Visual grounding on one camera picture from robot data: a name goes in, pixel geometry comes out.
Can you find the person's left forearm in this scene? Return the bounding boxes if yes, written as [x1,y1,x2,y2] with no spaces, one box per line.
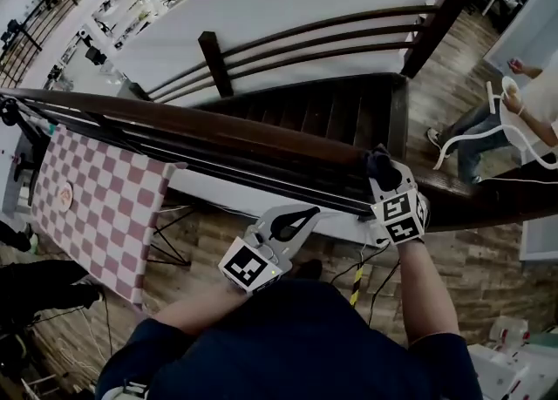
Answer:
[151,283,252,339]

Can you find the dark wooden newel post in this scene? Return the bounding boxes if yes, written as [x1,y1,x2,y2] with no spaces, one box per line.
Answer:
[399,0,471,80]

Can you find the dark cloth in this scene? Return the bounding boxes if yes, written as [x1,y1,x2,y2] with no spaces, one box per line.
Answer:
[364,144,404,193]

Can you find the dark wooden staircase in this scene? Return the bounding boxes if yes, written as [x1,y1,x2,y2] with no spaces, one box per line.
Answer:
[198,72,410,160]

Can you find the curved dark stair railing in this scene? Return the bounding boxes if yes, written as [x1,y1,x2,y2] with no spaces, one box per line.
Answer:
[130,4,442,102]

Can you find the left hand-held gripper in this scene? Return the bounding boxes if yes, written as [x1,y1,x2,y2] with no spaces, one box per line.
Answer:
[217,205,322,296]

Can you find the black balcony railing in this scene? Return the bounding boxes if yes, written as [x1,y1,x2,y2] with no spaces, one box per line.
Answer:
[0,0,119,89]

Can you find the white round bowl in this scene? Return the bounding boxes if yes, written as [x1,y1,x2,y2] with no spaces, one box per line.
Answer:
[500,75,521,100]

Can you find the white flexible hose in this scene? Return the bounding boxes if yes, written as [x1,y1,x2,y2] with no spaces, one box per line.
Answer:
[432,123,558,172]

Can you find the white cluttered work desks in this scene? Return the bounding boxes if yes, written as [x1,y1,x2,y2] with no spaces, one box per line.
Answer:
[43,0,206,85]

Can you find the black bulky equipment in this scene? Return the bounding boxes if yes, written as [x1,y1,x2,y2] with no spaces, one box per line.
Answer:
[0,219,105,386]

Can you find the person's black shoe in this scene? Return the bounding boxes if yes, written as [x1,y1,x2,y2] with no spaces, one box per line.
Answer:
[292,258,324,281]

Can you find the dark brown wooden handrail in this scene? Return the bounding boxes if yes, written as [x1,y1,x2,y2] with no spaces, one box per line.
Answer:
[0,87,558,233]

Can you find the red checkered cloth table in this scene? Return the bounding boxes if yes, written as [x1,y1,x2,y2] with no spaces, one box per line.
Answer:
[29,123,189,306]

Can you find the black floor cable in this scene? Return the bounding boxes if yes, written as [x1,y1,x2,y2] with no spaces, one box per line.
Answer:
[329,239,403,329]

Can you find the person's dark blue shirt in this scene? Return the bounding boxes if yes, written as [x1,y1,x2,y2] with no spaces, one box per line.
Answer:
[94,279,484,400]

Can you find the yellow black striped strap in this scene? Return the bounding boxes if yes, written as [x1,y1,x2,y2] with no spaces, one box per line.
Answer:
[348,261,365,307]

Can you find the white plastic boxes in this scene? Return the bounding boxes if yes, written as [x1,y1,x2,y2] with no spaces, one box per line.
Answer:
[466,314,558,400]

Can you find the round printed plate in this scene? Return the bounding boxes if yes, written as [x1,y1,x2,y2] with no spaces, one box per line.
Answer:
[57,183,75,214]

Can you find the black folding table legs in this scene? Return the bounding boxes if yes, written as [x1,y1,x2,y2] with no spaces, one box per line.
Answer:
[147,205,196,268]

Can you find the white waist device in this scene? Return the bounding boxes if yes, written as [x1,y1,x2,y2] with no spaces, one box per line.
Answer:
[100,379,150,400]

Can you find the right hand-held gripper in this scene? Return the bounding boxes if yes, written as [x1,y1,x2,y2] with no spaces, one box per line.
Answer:
[368,159,431,246]

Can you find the black tripod stand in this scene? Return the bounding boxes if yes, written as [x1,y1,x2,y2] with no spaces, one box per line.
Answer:
[0,96,52,208]

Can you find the person's right forearm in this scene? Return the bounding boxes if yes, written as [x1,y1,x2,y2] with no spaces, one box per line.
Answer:
[395,237,462,348]

